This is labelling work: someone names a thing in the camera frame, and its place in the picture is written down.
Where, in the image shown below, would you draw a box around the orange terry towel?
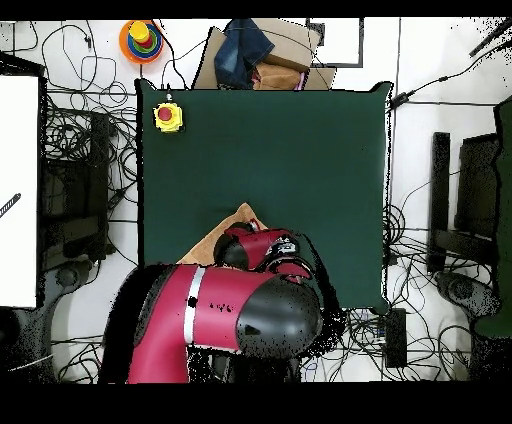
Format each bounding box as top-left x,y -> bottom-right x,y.
175,202 -> 265,267

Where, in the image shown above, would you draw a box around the dark green table cloth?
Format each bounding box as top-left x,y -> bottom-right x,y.
134,78 -> 395,315
474,94 -> 512,338

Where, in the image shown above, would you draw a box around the yellow emergency stop button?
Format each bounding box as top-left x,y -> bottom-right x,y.
152,101 -> 185,134

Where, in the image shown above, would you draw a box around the folded orange towel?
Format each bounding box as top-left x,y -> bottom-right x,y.
252,61 -> 305,92

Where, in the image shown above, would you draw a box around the black stand base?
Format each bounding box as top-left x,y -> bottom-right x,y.
39,111 -> 111,273
425,130 -> 502,277

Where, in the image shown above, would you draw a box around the blue jeans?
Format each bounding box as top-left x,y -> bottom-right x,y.
213,17 -> 276,90

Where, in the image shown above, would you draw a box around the black power strip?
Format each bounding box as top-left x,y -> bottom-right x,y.
384,307 -> 408,368

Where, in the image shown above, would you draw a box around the brown cardboard box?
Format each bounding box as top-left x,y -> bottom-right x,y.
191,17 -> 338,91

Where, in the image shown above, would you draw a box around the black striped rod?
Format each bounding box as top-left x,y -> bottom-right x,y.
0,192 -> 22,219

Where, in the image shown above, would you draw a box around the black tripod leg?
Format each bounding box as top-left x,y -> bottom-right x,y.
468,16 -> 512,58

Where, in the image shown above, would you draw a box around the black power adapter cable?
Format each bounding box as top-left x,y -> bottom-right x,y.
388,37 -> 512,112

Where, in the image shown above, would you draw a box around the black pedestal foot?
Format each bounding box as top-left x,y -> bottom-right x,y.
434,270 -> 502,325
41,259 -> 95,317

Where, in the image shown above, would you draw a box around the colourful ring stacking toy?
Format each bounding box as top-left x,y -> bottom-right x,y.
118,19 -> 165,65

